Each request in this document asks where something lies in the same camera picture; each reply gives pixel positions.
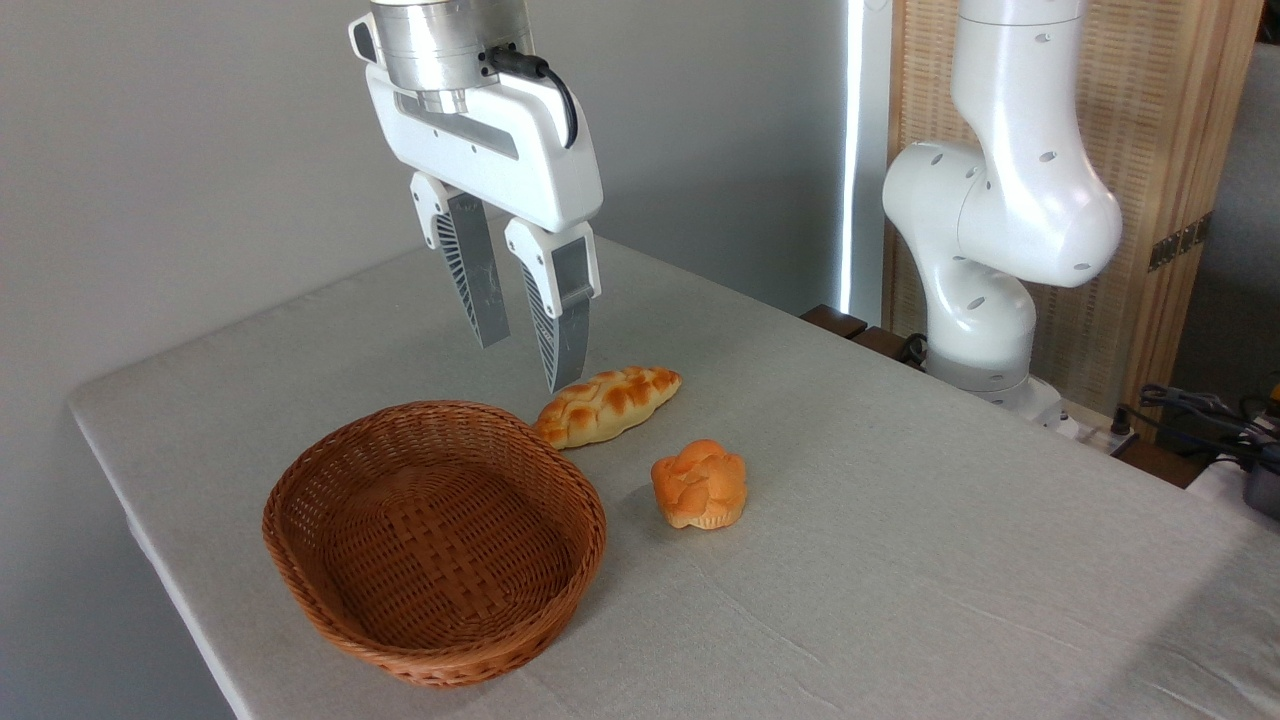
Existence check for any white gripper block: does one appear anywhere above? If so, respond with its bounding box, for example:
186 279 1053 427
349 14 605 394

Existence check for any round knotted bread bun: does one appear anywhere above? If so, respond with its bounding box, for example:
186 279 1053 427
651 439 748 530

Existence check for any long braided bread loaf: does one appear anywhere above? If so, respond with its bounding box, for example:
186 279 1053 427
532 366 683 450

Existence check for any brown woven wicker basket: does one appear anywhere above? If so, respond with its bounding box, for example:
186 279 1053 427
262 400 608 689

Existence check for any silver wrist flange cylinder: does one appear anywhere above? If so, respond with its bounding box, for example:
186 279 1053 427
370 0 536 115

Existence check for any dark brown wooden furniture piece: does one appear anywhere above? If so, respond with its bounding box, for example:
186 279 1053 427
800 305 869 340
850 326 926 369

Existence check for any grey tablecloth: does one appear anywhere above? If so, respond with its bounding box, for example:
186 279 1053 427
68 236 1280 720

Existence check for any white power strip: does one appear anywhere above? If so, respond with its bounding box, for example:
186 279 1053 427
1062 412 1141 457

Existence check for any wooden bamboo folding screen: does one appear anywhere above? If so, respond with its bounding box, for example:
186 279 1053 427
885 0 1266 417

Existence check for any dark metal screen hinge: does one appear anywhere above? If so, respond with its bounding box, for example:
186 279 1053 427
1148 213 1214 272

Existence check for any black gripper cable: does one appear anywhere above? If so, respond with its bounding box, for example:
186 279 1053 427
480 45 581 150

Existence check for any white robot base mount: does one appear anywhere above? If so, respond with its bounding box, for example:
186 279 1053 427
975 375 1083 439

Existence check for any black cable bundle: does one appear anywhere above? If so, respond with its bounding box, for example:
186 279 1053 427
1113 383 1280 471

